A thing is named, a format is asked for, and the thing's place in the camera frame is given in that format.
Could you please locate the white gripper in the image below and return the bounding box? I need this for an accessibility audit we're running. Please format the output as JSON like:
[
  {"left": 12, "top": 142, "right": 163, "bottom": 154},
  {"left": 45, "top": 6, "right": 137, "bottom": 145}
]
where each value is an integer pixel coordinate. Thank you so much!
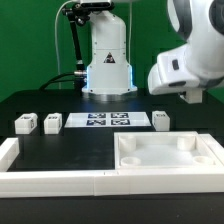
[{"left": 148, "top": 45, "right": 224, "bottom": 95}]

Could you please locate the white square table top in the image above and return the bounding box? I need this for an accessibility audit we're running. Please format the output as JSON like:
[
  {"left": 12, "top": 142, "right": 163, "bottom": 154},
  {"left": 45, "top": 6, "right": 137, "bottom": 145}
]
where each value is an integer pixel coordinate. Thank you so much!
[{"left": 114, "top": 132, "right": 222, "bottom": 169}]

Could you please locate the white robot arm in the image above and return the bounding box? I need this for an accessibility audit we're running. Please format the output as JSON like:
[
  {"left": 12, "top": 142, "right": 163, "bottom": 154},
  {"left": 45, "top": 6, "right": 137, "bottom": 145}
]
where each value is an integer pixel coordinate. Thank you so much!
[{"left": 61, "top": 0, "right": 224, "bottom": 103}]

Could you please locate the white marker sheet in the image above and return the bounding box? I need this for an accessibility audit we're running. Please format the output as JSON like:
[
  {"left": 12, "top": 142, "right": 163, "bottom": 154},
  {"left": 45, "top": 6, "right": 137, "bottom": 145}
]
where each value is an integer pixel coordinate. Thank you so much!
[{"left": 65, "top": 112, "right": 151, "bottom": 128}]

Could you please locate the white U-shaped fence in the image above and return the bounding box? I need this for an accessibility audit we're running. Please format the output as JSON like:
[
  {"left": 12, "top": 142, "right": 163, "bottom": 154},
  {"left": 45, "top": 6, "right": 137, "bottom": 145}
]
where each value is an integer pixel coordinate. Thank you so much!
[{"left": 0, "top": 133, "right": 224, "bottom": 198}]

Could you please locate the black cable bundle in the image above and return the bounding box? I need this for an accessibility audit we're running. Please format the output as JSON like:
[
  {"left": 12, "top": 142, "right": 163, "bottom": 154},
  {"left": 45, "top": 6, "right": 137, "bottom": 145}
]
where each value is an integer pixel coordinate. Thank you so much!
[{"left": 38, "top": 6, "right": 88, "bottom": 91}]

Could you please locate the grey cable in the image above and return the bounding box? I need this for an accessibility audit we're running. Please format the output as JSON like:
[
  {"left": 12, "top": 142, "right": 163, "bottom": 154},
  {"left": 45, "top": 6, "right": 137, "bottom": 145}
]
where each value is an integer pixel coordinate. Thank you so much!
[{"left": 54, "top": 0, "right": 81, "bottom": 90}]

